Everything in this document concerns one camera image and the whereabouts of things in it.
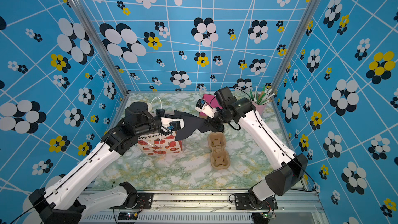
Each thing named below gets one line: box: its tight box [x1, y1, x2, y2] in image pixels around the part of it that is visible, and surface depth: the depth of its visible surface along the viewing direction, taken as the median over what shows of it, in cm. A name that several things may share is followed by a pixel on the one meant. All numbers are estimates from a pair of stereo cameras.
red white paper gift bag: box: [137, 131, 183, 156], surface depth 79 cm
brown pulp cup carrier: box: [207, 131, 231, 170], surface depth 86 cm
